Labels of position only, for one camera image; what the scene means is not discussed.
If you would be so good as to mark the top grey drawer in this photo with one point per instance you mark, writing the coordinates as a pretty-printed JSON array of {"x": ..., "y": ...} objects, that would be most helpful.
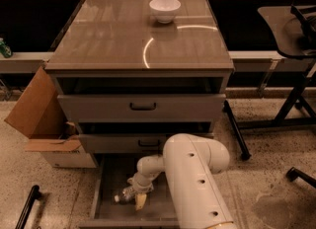
[{"x": 142, "y": 107}]

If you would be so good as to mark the black bar on floor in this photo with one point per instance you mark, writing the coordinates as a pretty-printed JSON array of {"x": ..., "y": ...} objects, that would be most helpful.
[{"x": 34, "y": 195}]

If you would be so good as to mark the clear plastic bottle white cap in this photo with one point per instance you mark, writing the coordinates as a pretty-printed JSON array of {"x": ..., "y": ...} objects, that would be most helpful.
[{"x": 125, "y": 195}]

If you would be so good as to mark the green bottle on ledge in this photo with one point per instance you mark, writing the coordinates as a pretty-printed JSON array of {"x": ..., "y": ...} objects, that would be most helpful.
[{"x": 5, "y": 49}]

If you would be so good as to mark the bottom grey drawer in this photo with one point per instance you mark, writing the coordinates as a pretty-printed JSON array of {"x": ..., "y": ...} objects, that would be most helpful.
[{"x": 157, "y": 213}]

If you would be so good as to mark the black chair leg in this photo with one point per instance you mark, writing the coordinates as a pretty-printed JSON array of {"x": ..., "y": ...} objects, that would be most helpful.
[{"x": 293, "y": 173}]

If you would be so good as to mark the middle grey drawer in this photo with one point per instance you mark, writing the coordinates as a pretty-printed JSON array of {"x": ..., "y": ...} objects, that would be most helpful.
[{"x": 136, "y": 137}]

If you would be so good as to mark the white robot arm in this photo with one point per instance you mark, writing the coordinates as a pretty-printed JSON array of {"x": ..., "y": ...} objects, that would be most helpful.
[{"x": 189, "y": 163}]

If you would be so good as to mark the black table stand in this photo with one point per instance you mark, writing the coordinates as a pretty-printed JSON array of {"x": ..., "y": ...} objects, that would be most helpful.
[{"x": 294, "y": 99}]

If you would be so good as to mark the grey drawer cabinet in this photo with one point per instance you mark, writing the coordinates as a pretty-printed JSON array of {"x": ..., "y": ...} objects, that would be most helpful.
[{"x": 118, "y": 47}]

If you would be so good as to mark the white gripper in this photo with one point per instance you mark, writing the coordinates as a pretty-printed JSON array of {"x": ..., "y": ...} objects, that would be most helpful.
[{"x": 142, "y": 188}]

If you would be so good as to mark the white ceramic bowl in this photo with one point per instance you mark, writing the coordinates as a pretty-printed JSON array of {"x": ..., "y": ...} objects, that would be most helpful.
[{"x": 164, "y": 11}]

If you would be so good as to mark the open cardboard box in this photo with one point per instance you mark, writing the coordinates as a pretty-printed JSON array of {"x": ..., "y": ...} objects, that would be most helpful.
[{"x": 39, "y": 117}]

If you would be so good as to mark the grey drawer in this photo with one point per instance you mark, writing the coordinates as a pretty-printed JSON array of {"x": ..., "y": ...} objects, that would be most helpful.
[
  {"x": 157, "y": 213},
  {"x": 142, "y": 107},
  {"x": 136, "y": 137}
]

